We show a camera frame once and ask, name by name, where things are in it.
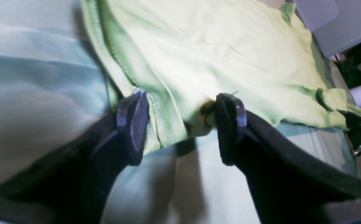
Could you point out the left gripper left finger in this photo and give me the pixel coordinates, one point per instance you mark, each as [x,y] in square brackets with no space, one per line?
[71,185]

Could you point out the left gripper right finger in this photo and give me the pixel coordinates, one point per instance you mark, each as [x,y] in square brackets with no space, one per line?
[288,185]

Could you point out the light green T-shirt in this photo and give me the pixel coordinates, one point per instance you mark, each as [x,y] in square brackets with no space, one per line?
[184,53]

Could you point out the sage green table cloth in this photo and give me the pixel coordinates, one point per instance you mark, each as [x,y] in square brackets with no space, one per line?
[53,88]

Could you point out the grey storage bin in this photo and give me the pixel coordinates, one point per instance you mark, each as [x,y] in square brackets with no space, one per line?
[335,24]

